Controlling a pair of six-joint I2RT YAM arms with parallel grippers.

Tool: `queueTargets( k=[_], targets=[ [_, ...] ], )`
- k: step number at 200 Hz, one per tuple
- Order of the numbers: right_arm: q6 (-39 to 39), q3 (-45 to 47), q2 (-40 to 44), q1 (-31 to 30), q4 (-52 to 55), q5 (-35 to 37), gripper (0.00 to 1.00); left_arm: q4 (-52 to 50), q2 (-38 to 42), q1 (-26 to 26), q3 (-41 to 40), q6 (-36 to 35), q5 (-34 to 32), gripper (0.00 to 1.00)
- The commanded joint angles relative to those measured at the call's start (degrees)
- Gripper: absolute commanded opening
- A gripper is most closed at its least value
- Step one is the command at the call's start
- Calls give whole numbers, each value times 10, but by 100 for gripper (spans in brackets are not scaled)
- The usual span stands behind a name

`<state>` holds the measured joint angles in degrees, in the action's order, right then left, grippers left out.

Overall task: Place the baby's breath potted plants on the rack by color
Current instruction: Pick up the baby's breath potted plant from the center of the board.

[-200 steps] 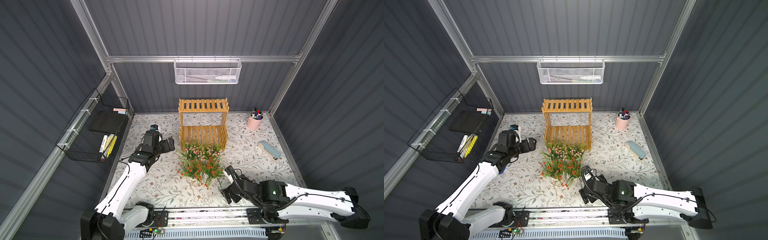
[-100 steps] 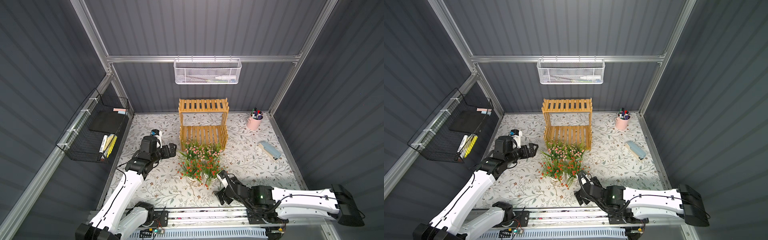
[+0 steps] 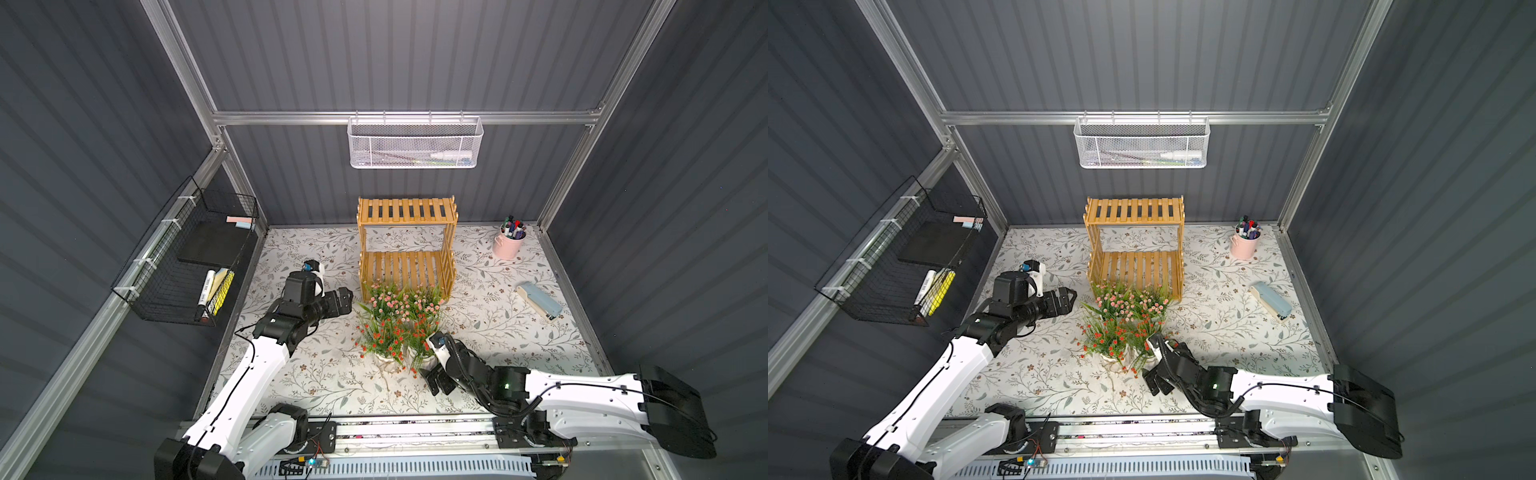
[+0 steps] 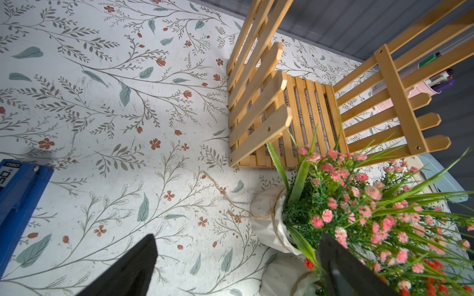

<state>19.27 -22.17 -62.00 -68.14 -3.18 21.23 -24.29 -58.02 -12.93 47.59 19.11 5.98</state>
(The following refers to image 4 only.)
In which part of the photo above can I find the pink flower pot one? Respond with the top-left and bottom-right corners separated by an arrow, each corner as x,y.
250,143 -> 474,285

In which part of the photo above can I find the wooden two-tier rack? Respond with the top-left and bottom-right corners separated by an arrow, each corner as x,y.
227,1 -> 474,168

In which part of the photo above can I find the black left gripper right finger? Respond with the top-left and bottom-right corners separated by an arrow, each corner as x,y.
318,234 -> 397,296

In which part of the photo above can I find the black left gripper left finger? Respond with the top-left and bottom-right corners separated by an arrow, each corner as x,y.
79,234 -> 158,296

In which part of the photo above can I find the pink pen cup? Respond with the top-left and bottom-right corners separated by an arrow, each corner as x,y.
373,51 -> 456,112

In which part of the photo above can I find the floral table mat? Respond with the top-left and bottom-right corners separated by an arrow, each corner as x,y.
0,0 -> 474,296

